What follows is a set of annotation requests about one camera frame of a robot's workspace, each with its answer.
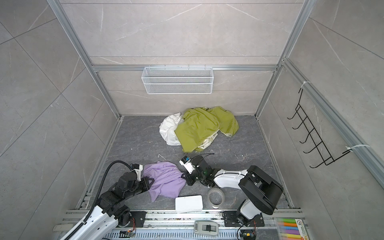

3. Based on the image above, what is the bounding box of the purple cloth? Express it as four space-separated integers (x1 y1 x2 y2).
143 162 186 202

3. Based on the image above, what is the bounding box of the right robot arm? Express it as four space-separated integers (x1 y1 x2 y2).
180 155 284 226

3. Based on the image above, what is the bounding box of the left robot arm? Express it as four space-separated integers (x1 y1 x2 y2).
62 171 155 240

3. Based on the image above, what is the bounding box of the patterned cream cloth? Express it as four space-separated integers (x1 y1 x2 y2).
195 132 218 152

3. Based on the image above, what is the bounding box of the green cloth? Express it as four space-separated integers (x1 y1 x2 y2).
175 106 239 153

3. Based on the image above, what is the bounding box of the white cloth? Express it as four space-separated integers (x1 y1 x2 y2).
159 113 184 146

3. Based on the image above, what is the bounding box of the clear tape roll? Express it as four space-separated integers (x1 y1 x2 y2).
208 188 225 209

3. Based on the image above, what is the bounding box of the white rectangular box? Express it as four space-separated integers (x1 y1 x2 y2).
175 195 203 214

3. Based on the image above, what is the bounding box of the grey handheld device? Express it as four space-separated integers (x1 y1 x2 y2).
194 221 219 237

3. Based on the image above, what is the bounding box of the coloured marker pack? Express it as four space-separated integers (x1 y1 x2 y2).
275 218 311 240

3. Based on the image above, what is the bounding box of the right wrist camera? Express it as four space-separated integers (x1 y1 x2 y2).
179 156 195 174

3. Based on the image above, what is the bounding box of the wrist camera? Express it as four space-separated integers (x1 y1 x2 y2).
130 164 144 182
179 156 195 174

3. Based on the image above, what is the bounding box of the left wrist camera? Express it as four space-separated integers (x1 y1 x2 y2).
130 164 144 182

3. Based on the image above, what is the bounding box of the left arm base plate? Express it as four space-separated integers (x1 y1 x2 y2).
127 211 147 229

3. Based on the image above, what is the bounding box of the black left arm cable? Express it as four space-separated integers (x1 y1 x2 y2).
82 160 133 224

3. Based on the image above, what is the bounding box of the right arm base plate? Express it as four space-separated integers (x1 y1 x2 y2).
222 211 265 227

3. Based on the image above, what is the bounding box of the white wire mesh basket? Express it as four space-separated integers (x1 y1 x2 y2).
142 66 214 95

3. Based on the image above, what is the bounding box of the black wire hook rack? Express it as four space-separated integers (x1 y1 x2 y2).
287 89 353 169

